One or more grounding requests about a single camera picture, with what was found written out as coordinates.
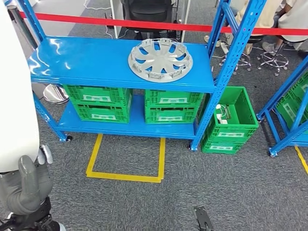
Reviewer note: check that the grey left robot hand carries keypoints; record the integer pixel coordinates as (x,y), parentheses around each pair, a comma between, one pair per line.
(26,188)

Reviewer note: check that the white plastic panel part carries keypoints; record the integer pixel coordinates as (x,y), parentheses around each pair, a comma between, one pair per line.
(16,95)

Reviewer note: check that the blue metal shelf rack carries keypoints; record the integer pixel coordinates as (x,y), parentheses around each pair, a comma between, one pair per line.
(288,137)
(96,67)

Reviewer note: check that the small white plastic part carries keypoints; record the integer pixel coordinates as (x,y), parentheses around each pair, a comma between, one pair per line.
(221,119)

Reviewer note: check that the red barrier tape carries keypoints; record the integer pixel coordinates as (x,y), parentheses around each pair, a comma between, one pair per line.
(96,21)

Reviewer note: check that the grey wheel hubcap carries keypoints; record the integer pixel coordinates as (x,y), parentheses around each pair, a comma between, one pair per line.
(160,62)

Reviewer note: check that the black office chair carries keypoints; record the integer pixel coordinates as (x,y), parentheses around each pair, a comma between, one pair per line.
(149,12)

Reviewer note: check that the chrome stool base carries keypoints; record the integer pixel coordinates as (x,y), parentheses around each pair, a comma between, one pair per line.
(274,60)
(240,62)

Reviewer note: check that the person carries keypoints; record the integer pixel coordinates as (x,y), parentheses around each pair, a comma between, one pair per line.
(294,22)
(262,16)

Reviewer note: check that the chrome stanchion post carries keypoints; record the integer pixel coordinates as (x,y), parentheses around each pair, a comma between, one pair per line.
(56,94)

